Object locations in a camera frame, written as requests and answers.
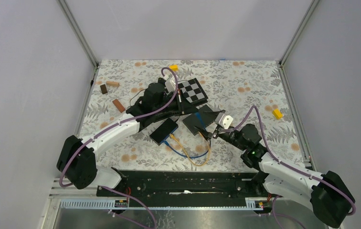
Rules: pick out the reddish brown wooden block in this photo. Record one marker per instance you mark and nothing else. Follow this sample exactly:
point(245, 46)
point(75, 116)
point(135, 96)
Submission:
point(119, 106)

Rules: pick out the dark brown wooden block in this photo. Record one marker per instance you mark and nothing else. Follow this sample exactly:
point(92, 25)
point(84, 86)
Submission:
point(103, 89)

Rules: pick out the yellow block at right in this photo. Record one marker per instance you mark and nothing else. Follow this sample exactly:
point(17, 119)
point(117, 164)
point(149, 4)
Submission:
point(277, 114)

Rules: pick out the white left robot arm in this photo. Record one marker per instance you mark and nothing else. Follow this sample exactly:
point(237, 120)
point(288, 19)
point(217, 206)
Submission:
point(77, 160)

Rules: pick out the large black network switch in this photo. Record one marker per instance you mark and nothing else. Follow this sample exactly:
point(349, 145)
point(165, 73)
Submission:
point(198, 119)

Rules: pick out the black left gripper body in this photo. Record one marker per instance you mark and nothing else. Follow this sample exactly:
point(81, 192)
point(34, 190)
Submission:
point(172, 103)

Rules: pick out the light tan wooden block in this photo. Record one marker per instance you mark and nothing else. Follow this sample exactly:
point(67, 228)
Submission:
point(112, 83)

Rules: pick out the floral patterned table mat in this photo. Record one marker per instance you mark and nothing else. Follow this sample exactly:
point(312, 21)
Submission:
point(247, 90)

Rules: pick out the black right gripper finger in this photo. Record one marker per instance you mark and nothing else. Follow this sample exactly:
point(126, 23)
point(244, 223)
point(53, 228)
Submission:
point(204, 132)
point(213, 114)

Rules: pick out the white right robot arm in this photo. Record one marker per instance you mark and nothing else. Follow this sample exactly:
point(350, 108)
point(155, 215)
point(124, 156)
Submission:
point(325, 195)

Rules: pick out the black white checkerboard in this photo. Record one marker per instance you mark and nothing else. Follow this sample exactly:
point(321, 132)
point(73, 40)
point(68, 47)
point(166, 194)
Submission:
point(193, 92)

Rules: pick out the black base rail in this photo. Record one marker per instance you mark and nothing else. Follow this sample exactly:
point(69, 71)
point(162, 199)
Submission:
point(191, 189)

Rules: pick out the small black network switch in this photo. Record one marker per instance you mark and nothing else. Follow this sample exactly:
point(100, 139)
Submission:
point(163, 131)

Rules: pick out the yellow block near wall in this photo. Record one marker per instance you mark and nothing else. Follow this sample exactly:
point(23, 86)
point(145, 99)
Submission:
point(174, 67)

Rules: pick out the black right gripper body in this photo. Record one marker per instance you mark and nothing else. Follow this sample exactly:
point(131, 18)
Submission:
point(217, 131)

